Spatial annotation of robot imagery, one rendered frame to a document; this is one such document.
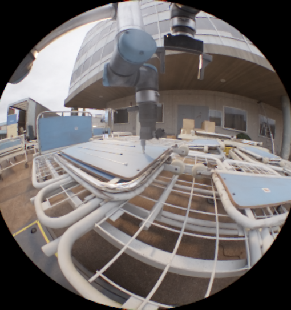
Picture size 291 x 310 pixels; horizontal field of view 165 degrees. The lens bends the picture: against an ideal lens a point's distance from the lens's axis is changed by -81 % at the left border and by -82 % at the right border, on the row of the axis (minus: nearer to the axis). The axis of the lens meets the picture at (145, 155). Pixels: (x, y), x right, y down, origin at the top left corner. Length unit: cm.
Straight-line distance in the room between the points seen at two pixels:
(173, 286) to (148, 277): 15
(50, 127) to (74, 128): 30
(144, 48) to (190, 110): 611
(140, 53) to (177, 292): 89
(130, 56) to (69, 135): 112
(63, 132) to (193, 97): 631
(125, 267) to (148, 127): 73
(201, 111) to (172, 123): 196
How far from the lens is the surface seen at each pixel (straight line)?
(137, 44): 25
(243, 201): 30
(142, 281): 67
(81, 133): 132
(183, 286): 70
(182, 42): 40
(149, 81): 40
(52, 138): 121
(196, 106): 634
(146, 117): 37
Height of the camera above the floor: 67
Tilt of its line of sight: 15 degrees down
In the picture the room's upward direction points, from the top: 1 degrees clockwise
